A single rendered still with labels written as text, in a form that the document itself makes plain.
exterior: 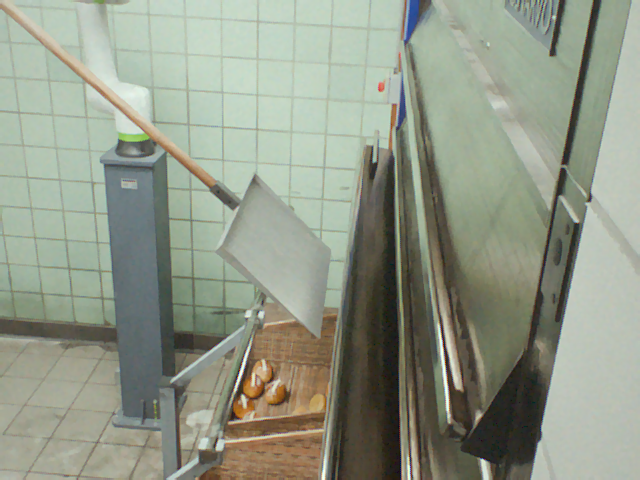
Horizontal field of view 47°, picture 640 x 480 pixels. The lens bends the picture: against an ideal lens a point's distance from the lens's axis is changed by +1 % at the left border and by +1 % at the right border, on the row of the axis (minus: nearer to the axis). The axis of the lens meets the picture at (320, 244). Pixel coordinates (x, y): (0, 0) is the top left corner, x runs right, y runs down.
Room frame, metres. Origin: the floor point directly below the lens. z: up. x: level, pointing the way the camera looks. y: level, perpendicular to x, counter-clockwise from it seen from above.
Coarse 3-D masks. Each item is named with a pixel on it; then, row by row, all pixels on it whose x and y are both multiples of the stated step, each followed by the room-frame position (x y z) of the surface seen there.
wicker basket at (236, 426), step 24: (264, 336) 2.21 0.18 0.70; (288, 336) 2.21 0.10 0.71; (240, 384) 2.08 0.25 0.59; (264, 384) 2.09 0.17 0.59; (288, 384) 2.09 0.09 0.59; (312, 384) 2.10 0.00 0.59; (264, 408) 1.96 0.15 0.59; (288, 408) 1.96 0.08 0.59; (240, 432) 1.83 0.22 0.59; (264, 432) 1.67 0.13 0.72; (288, 432) 1.66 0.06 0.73; (240, 456) 1.67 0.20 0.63
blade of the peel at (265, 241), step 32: (256, 192) 2.14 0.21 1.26; (256, 224) 1.95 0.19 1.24; (288, 224) 2.12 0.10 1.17; (224, 256) 1.66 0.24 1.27; (256, 256) 1.79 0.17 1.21; (288, 256) 1.93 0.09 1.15; (320, 256) 2.09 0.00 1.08; (288, 288) 1.76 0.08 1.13; (320, 288) 1.90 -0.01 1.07; (320, 320) 1.74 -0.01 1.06
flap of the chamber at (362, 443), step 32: (384, 160) 2.10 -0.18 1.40; (352, 192) 1.82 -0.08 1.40; (384, 192) 1.83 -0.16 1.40; (384, 224) 1.61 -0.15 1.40; (384, 256) 1.43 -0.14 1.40; (384, 288) 1.28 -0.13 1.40; (352, 320) 1.14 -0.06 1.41; (384, 320) 1.16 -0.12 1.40; (352, 352) 1.03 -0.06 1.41; (384, 352) 1.05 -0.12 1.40; (352, 384) 0.94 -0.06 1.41; (384, 384) 0.96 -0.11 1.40; (352, 416) 0.87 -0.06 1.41; (384, 416) 0.88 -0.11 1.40; (352, 448) 0.80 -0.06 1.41; (384, 448) 0.81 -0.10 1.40
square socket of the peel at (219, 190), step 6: (216, 186) 1.92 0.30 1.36; (222, 186) 1.93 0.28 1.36; (216, 192) 1.92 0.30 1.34; (222, 192) 1.92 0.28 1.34; (228, 192) 1.92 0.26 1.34; (222, 198) 1.92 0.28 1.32; (228, 198) 1.92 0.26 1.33; (234, 198) 1.92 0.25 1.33; (228, 204) 1.92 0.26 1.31; (234, 204) 1.92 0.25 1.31; (234, 210) 1.92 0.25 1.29
